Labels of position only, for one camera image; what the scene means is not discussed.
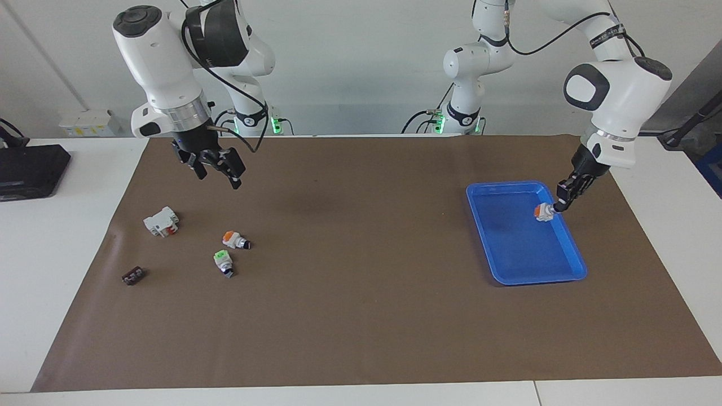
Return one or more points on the blue plastic tray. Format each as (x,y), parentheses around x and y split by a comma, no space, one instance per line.
(519,248)

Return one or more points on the white wall socket box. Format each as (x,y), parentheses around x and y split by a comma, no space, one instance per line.
(87,123)

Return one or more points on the white knob switch orange tab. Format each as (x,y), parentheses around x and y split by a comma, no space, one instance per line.
(542,213)

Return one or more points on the knob switch with green block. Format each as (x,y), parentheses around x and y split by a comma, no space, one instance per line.
(224,262)

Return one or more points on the brown table mat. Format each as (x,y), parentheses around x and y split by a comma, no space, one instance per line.
(361,316)

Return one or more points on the knob switch with orange block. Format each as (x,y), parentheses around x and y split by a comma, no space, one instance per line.
(234,239)

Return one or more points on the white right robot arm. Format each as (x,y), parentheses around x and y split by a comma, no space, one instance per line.
(158,62)

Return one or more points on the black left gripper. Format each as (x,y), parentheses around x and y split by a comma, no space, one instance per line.
(584,172)

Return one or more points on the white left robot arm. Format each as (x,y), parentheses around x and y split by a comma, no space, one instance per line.
(620,96)

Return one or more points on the black tripod stand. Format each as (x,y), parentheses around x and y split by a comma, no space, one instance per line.
(691,121)

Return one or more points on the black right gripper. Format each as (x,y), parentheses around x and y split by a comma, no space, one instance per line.
(197,145)

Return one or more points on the white circuit breaker red lever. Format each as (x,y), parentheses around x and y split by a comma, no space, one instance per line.
(161,221)

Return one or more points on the blue crate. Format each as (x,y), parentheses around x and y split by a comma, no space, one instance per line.
(712,169)

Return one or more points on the flat black box device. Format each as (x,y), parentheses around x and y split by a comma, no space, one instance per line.
(31,169)

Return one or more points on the small dark terminal block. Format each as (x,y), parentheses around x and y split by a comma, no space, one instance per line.
(133,276)

